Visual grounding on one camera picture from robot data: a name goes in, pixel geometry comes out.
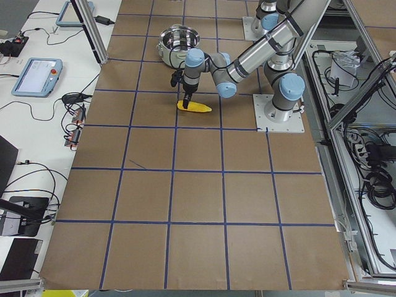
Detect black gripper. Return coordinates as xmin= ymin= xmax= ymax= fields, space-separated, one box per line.
xmin=182 ymin=82 xmax=197 ymax=108

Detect yellow corn cob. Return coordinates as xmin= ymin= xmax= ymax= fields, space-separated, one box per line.
xmin=177 ymin=100 xmax=212 ymax=113

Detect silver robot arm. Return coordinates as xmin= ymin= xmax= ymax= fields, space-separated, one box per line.
xmin=250 ymin=0 xmax=291 ymax=41
xmin=171 ymin=0 xmax=329 ymax=123

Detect pale green electric pot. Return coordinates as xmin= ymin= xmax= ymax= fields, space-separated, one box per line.
xmin=157 ymin=24 xmax=200 ymax=69

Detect black power adapter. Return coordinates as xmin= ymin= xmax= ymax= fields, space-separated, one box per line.
xmin=94 ymin=15 xmax=115 ymax=25

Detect far blue teach pendant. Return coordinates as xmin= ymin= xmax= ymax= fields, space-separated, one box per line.
xmin=56 ymin=1 xmax=81 ymax=27

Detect blue teach pendant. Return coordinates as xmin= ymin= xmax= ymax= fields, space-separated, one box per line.
xmin=11 ymin=58 xmax=63 ymax=98
xmin=56 ymin=1 xmax=81 ymax=27

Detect near blue teach pendant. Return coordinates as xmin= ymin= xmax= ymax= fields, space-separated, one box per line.
xmin=11 ymin=58 xmax=63 ymax=98

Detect black monitor stand base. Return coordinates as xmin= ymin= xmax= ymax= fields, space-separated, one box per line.
xmin=1 ymin=196 xmax=49 ymax=237

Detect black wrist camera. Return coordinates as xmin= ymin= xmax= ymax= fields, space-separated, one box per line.
xmin=170 ymin=69 xmax=183 ymax=87

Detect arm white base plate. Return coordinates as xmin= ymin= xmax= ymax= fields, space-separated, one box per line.
xmin=242 ymin=16 xmax=268 ymax=41
xmin=253 ymin=94 xmax=305 ymax=134

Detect aluminium frame post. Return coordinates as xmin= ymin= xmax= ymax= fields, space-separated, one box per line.
xmin=71 ymin=0 xmax=108 ymax=65

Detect aluminium side frame rail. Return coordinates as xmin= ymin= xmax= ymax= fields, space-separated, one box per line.
xmin=304 ymin=1 xmax=395 ymax=292

